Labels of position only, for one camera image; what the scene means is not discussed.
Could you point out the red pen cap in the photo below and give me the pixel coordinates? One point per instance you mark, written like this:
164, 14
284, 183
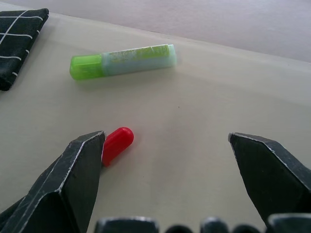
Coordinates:
116, 145

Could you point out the green capped glue stick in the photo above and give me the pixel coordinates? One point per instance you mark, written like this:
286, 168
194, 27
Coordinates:
121, 62

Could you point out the black grid-pattern pouch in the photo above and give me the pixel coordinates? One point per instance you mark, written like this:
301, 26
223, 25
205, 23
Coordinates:
17, 46

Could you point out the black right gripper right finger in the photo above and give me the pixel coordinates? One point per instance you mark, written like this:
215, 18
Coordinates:
272, 174

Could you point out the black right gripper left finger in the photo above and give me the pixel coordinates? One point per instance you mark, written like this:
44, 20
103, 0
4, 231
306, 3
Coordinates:
63, 184

